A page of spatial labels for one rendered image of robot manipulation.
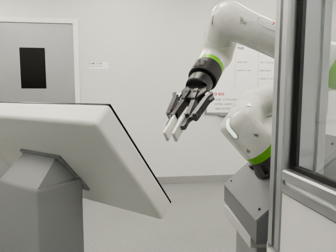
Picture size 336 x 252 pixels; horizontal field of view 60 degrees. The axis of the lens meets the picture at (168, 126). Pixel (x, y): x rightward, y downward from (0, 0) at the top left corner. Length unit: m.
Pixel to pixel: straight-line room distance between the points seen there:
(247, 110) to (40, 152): 0.67
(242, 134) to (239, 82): 3.14
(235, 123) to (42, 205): 0.64
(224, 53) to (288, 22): 0.45
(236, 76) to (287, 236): 3.67
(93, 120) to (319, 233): 0.37
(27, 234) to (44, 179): 0.12
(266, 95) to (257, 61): 3.13
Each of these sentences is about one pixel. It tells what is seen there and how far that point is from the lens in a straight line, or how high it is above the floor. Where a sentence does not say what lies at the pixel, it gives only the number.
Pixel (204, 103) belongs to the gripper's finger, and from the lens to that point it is 0.80.
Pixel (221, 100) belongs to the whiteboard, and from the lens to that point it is 4.05.
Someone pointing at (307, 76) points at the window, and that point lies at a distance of 0.50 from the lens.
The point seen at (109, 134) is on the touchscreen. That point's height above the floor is 1.15.
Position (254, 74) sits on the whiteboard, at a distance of 4.22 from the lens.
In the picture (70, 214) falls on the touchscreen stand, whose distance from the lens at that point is 0.73.
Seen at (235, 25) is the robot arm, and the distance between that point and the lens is 0.88.
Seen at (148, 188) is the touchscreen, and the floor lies 1.02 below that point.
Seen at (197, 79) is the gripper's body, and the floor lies 1.26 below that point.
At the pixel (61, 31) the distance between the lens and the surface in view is 4.03.
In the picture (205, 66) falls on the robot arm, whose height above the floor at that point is 1.30.
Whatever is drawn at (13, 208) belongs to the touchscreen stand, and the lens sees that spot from 0.74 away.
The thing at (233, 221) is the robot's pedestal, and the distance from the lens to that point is 1.18.
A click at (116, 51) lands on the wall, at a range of 3.94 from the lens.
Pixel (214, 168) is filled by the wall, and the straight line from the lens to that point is 4.18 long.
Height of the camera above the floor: 1.21
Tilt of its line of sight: 6 degrees down
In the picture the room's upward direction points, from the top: straight up
